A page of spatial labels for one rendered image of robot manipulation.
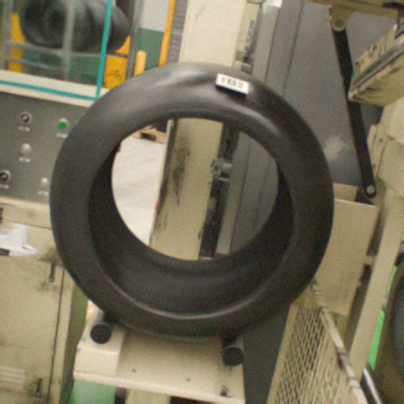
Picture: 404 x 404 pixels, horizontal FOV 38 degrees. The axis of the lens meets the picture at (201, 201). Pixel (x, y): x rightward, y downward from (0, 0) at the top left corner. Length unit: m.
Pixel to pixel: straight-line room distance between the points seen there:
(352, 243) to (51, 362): 1.15
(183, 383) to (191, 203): 0.46
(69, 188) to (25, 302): 0.98
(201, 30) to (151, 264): 0.58
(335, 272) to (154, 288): 0.46
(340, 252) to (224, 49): 0.58
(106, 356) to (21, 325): 0.87
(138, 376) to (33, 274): 0.80
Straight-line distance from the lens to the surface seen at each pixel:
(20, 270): 2.03
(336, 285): 1.54
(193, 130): 1.47
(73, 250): 1.18
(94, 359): 1.28
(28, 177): 1.97
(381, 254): 1.55
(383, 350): 1.96
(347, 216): 1.48
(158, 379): 1.32
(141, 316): 1.21
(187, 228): 1.53
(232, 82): 1.09
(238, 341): 1.28
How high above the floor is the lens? 1.53
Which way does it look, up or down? 16 degrees down
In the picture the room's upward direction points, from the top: 11 degrees clockwise
